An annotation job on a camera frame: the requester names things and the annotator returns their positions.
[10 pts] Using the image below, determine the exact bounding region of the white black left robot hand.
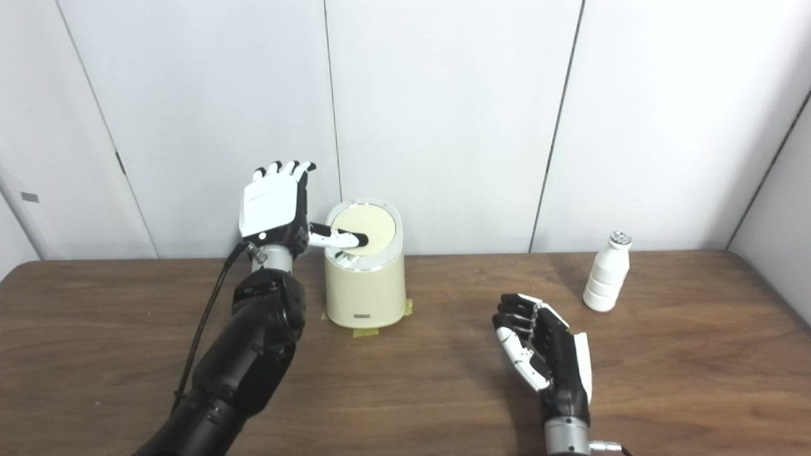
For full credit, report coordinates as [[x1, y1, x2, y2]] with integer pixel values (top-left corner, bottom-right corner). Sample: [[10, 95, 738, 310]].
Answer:
[[238, 160, 369, 260]]

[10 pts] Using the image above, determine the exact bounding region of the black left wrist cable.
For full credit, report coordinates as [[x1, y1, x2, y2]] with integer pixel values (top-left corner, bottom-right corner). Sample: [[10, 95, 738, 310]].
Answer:
[[171, 241, 267, 412]]

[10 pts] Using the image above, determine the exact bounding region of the small white plastic bottle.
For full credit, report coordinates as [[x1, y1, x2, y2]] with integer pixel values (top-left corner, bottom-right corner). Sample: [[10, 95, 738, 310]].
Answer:
[[582, 231, 633, 313]]

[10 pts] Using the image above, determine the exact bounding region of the cream-colored bin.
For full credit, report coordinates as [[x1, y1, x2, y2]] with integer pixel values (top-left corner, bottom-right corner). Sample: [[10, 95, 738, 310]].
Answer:
[[323, 198, 407, 330]]

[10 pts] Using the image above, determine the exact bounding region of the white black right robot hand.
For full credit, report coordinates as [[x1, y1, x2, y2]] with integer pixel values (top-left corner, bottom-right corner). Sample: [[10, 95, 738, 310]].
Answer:
[[492, 293, 594, 426]]

